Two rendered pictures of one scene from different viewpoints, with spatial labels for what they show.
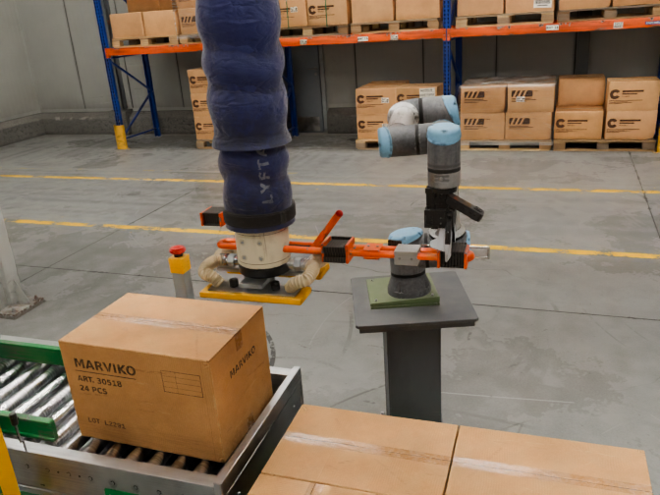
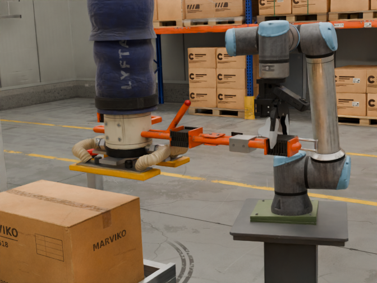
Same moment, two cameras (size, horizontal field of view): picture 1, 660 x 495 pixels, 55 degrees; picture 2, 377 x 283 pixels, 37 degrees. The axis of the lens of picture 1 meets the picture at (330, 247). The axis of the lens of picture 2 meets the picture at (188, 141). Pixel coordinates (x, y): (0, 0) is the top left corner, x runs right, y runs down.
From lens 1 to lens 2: 0.58 m
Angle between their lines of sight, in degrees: 16
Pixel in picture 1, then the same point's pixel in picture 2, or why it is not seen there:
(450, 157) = (275, 48)
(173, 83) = (178, 61)
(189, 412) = (53, 274)
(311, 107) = (293, 86)
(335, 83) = not seen: hidden behind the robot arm
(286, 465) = not seen: outside the picture
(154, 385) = (30, 247)
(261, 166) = (122, 55)
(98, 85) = not seen: hidden behind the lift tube
